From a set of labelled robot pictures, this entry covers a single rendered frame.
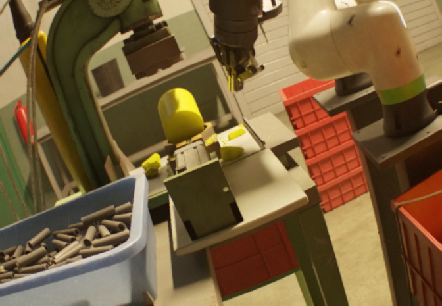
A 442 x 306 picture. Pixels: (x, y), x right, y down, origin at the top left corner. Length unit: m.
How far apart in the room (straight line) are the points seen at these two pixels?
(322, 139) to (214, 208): 2.67
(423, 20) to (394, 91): 6.19
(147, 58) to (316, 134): 2.36
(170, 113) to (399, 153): 0.44
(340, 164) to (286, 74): 3.30
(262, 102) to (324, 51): 5.55
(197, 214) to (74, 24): 0.55
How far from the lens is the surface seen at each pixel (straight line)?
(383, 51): 1.11
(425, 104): 1.15
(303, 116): 3.43
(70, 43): 1.23
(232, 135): 1.29
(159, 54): 1.15
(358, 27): 1.12
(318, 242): 1.02
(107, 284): 0.76
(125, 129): 6.73
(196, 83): 6.67
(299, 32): 1.20
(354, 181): 3.56
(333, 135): 3.46
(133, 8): 1.19
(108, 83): 6.05
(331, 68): 1.18
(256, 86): 6.68
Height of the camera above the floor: 1.25
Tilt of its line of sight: 10 degrees down
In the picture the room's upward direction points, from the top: 23 degrees counter-clockwise
